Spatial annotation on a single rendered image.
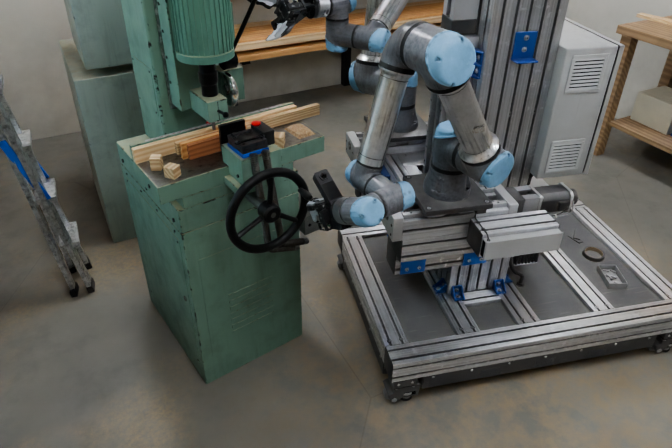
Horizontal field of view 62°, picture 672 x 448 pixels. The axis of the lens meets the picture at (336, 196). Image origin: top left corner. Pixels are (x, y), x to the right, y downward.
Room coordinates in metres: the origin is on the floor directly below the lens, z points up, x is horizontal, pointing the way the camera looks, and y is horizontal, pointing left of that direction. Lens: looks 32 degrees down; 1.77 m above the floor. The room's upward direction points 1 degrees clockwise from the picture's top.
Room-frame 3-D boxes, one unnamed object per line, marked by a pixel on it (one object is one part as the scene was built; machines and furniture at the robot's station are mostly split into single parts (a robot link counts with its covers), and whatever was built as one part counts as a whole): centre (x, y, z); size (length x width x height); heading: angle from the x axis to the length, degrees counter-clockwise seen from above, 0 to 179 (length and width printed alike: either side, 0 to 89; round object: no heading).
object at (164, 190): (1.62, 0.32, 0.87); 0.61 x 0.30 x 0.06; 127
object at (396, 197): (1.27, -0.14, 0.96); 0.11 x 0.11 x 0.08; 33
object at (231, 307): (1.78, 0.48, 0.36); 0.58 x 0.45 x 0.71; 37
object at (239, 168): (1.55, 0.27, 0.91); 0.15 x 0.14 x 0.09; 127
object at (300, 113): (1.77, 0.29, 0.92); 0.56 x 0.02 x 0.04; 127
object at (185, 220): (1.78, 0.48, 0.76); 0.57 x 0.45 x 0.09; 37
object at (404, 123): (2.03, -0.24, 0.87); 0.15 x 0.15 x 0.10
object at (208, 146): (1.63, 0.39, 0.93); 0.20 x 0.02 x 0.05; 127
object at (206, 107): (1.70, 0.42, 1.03); 0.14 x 0.07 x 0.09; 37
